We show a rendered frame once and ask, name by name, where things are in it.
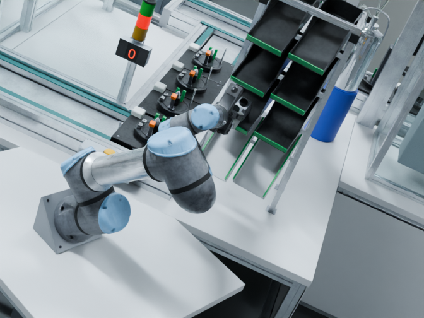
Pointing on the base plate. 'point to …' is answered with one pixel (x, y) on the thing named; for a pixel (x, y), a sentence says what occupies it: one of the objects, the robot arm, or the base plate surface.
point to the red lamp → (142, 22)
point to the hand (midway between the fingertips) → (235, 110)
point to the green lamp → (147, 10)
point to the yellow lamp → (139, 33)
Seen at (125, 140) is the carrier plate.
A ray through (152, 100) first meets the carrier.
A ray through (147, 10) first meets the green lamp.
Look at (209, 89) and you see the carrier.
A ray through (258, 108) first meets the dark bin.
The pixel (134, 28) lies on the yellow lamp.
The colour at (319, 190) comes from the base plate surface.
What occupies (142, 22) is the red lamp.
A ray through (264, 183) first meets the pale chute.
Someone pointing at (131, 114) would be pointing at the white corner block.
